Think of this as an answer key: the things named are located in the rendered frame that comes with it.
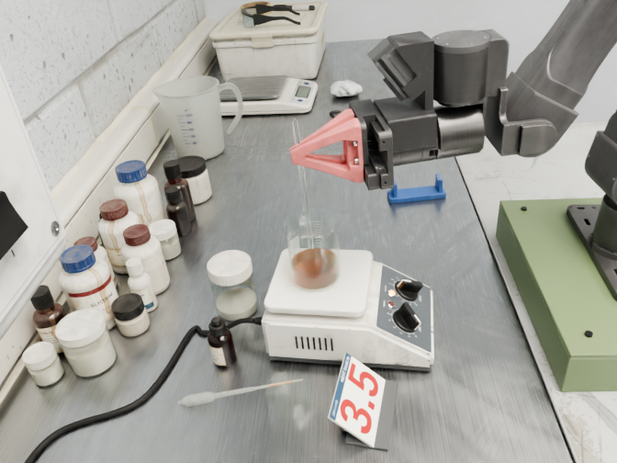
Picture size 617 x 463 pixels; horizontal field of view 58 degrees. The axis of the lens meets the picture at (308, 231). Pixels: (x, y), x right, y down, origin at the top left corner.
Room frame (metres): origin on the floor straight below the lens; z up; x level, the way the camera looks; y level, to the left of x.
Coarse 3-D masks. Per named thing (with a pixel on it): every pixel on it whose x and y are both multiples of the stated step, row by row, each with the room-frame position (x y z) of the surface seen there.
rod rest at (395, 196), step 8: (440, 184) 0.84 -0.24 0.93; (392, 192) 0.85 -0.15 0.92; (400, 192) 0.85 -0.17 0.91; (408, 192) 0.85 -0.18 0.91; (416, 192) 0.85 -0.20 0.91; (424, 192) 0.84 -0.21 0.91; (432, 192) 0.84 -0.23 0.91; (440, 192) 0.84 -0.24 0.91; (392, 200) 0.83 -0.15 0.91; (400, 200) 0.83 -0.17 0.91; (408, 200) 0.83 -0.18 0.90; (416, 200) 0.83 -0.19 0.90
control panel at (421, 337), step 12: (384, 276) 0.55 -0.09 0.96; (396, 276) 0.56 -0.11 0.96; (384, 288) 0.53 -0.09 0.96; (384, 300) 0.51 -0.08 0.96; (396, 300) 0.51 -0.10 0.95; (408, 300) 0.52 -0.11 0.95; (420, 300) 0.53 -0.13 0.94; (384, 312) 0.49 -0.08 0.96; (420, 312) 0.51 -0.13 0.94; (384, 324) 0.47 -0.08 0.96; (396, 324) 0.47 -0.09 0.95; (408, 336) 0.46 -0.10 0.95; (420, 336) 0.47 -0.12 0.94
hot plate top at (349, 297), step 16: (288, 256) 0.58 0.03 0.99; (352, 256) 0.57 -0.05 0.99; (368, 256) 0.56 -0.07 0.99; (288, 272) 0.55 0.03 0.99; (352, 272) 0.54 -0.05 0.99; (368, 272) 0.53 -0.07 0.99; (272, 288) 0.52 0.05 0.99; (288, 288) 0.52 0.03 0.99; (336, 288) 0.51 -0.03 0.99; (352, 288) 0.50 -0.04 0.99; (368, 288) 0.50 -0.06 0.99; (272, 304) 0.49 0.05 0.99; (288, 304) 0.49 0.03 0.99; (304, 304) 0.49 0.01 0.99; (320, 304) 0.48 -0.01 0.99; (336, 304) 0.48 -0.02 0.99; (352, 304) 0.48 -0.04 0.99
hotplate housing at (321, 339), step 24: (264, 312) 0.50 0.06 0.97; (432, 312) 0.52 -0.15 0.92; (264, 336) 0.49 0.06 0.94; (288, 336) 0.48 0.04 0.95; (312, 336) 0.47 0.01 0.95; (336, 336) 0.46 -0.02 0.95; (360, 336) 0.46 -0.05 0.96; (384, 336) 0.45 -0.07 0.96; (432, 336) 0.48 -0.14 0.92; (288, 360) 0.48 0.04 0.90; (312, 360) 0.47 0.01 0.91; (336, 360) 0.46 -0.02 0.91; (360, 360) 0.46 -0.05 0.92; (384, 360) 0.45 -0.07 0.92; (408, 360) 0.45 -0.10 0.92; (432, 360) 0.44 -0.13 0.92
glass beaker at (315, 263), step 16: (288, 224) 0.54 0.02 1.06; (304, 224) 0.56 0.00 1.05; (320, 224) 0.56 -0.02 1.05; (336, 224) 0.54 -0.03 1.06; (288, 240) 0.52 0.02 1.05; (304, 240) 0.50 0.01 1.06; (320, 240) 0.50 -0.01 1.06; (336, 240) 0.52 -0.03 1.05; (304, 256) 0.51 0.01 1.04; (320, 256) 0.50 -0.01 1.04; (336, 256) 0.52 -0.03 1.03; (304, 272) 0.51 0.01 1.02; (320, 272) 0.50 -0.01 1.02; (336, 272) 0.52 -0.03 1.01; (304, 288) 0.51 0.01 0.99; (320, 288) 0.50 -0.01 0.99
